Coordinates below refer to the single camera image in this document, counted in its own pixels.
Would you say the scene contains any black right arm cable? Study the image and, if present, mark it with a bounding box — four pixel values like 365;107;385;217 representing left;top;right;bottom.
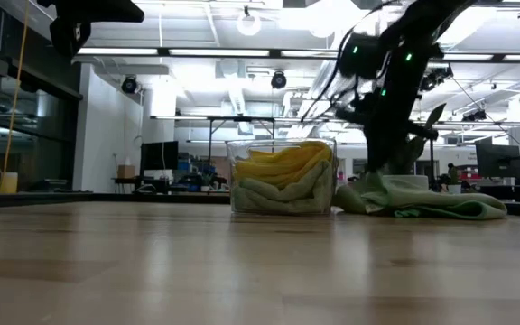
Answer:
299;0;401;124

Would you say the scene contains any round black ceiling fixture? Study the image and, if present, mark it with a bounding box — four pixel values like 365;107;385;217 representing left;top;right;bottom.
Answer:
270;70;288;90
121;75;139;95

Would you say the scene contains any pale plastic cup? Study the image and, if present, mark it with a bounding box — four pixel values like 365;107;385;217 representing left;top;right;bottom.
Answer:
0;171;19;195

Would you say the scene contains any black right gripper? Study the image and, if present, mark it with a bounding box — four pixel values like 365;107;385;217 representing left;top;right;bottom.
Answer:
335;40;441;175

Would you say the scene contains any clear plastic bin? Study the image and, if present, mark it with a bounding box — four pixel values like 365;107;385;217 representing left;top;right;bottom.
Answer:
226;137;339;217

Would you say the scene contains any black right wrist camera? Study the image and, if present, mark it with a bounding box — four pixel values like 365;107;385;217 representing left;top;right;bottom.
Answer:
338;31;382;81

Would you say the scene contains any yellow microfiber towel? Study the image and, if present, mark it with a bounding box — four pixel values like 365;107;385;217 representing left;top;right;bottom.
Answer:
234;140;333;190

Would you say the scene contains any black background table frame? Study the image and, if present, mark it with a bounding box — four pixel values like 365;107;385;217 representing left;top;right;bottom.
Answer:
207;116;276;190

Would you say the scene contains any snake plant in white pot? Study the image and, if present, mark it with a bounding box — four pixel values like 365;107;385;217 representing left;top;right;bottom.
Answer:
379;102;447;190

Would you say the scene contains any pale green teal-edged towel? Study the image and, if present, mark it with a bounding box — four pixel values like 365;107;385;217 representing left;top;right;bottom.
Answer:
333;170;508;221
232;160;336;215

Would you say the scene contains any round white ceiling lamp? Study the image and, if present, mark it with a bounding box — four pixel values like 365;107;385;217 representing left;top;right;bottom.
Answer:
235;5;263;38

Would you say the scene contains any black computer monitor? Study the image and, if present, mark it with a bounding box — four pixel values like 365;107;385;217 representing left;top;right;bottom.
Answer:
140;140;180;172
475;143;520;180

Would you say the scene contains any yellow power cable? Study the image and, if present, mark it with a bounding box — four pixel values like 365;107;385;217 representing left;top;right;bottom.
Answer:
0;0;31;176

